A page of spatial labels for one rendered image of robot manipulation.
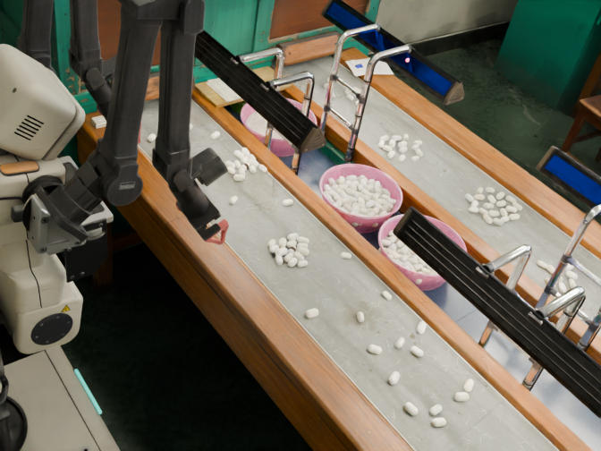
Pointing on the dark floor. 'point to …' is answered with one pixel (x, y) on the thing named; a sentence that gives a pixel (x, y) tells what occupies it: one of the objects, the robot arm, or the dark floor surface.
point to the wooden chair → (589, 110)
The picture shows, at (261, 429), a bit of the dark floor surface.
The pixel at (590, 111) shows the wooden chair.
